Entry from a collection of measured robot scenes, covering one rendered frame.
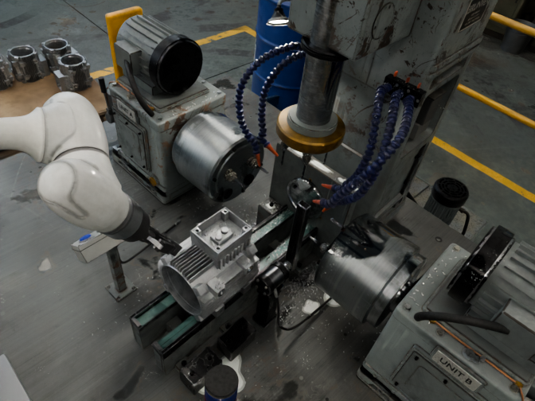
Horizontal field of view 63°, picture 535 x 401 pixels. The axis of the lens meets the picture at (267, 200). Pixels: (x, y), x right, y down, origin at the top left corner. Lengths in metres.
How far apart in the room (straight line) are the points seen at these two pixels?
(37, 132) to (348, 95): 0.81
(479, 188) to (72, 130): 2.94
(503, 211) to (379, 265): 2.30
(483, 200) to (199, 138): 2.37
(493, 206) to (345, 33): 2.52
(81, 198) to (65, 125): 0.16
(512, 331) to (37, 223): 1.41
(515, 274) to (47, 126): 0.91
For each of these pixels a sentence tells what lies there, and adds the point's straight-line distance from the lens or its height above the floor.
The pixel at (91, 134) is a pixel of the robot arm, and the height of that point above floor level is 1.46.
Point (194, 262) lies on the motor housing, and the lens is 1.09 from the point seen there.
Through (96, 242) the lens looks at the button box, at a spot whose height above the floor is 1.08.
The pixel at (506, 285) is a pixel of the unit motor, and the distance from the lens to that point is 0.97.
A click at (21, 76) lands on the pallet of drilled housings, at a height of 0.20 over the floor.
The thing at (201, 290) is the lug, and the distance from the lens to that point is 1.07.
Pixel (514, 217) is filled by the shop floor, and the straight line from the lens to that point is 3.34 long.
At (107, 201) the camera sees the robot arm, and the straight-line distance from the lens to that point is 0.81.
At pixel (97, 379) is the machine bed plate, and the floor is 0.80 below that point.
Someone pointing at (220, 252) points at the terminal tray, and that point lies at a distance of 1.06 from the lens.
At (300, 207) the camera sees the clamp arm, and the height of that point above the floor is 1.25.
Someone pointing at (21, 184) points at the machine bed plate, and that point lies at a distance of 1.83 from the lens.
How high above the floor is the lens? 1.99
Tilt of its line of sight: 46 degrees down
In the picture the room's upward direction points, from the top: 8 degrees clockwise
